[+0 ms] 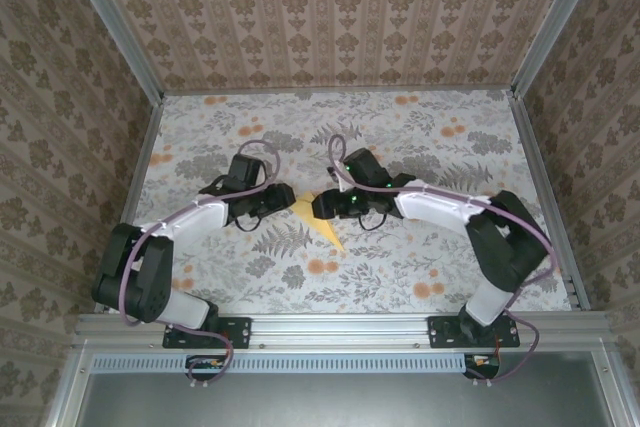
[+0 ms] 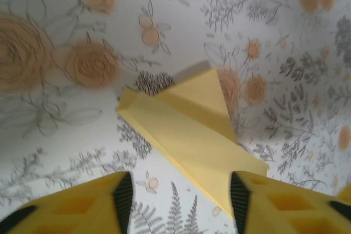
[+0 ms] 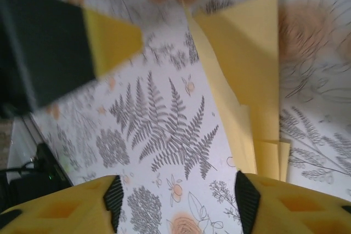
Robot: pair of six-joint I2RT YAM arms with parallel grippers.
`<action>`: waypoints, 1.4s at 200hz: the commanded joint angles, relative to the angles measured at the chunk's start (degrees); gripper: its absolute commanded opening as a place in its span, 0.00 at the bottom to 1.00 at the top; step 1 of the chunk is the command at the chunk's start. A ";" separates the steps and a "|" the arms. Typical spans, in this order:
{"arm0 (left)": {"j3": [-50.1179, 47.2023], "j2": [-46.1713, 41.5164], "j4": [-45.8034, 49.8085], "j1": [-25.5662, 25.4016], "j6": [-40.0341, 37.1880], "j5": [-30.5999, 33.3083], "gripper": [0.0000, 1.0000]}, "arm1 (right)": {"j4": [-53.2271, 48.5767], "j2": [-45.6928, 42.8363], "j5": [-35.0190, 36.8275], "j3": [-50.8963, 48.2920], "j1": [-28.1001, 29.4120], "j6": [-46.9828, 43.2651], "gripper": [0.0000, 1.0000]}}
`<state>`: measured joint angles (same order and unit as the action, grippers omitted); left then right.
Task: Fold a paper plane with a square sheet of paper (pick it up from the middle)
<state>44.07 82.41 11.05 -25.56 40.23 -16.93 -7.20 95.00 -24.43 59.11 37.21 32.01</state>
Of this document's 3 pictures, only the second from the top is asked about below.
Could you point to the yellow cloth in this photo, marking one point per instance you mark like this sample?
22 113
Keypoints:
186 135

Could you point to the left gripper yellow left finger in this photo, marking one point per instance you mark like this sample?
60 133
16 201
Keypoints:
82 212

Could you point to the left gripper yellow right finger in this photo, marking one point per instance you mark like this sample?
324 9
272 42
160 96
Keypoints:
288 212

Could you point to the floral table covering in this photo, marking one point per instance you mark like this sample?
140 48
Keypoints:
82 141

